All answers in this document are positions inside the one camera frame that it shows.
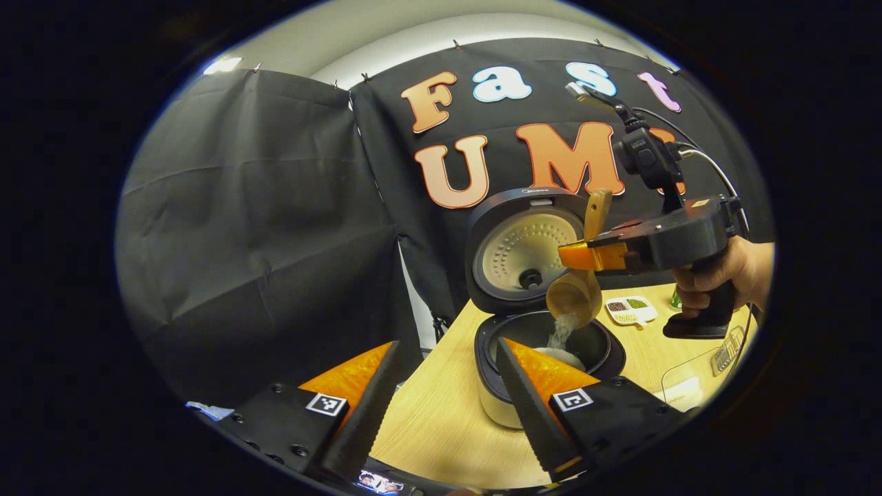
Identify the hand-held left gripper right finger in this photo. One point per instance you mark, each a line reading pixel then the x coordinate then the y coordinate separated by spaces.
pixel 527 413

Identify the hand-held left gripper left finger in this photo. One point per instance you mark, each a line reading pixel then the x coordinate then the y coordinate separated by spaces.
pixel 368 413

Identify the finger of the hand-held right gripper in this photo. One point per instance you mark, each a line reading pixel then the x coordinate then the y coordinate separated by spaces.
pixel 599 256

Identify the wooden spoon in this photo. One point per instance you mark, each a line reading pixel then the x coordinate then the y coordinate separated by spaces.
pixel 572 300

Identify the black silver rice cooker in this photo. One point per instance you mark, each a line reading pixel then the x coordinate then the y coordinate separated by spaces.
pixel 517 248

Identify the white rice spoonful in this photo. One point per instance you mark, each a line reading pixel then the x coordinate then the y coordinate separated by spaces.
pixel 561 337

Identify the clear rice container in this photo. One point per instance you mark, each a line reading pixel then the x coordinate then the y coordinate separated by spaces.
pixel 682 368

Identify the white divided bean dish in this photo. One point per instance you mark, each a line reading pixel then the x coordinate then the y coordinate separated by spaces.
pixel 630 310

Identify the green drink bottle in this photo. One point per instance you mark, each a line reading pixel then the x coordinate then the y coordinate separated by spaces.
pixel 676 300

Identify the pale blue cloth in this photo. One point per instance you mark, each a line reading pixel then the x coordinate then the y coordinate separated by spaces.
pixel 210 411

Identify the black backdrop cloth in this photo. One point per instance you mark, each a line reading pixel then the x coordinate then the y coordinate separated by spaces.
pixel 241 241

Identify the ceiling light strip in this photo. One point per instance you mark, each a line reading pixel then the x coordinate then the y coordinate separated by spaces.
pixel 222 65

